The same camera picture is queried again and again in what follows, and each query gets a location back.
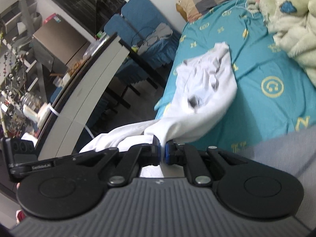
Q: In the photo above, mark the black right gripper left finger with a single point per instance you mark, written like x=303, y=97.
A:
x=70, y=186

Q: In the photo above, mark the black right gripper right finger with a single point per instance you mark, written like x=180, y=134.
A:
x=243, y=186

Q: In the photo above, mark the white shirt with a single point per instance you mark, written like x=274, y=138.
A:
x=205, y=89

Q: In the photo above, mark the person's left hand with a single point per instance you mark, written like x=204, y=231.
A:
x=20, y=216

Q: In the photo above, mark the dark table with white edge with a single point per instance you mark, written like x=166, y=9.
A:
x=75, y=103

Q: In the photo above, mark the teal patterned bed sheet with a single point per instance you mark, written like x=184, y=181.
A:
x=274, y=96

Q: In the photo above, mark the brown cardboard box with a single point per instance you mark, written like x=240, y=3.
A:
x=58, y=45

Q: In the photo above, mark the yellow green toy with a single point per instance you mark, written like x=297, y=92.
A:
x=134, y=47

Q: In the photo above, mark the blue covered chair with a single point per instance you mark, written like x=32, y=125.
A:
x=119, y=25
x=143, y=16

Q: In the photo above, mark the grey cloth on chair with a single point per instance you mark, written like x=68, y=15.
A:
x=162, y=32

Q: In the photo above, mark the green fleece blanket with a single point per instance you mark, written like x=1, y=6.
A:
x=292, y=24

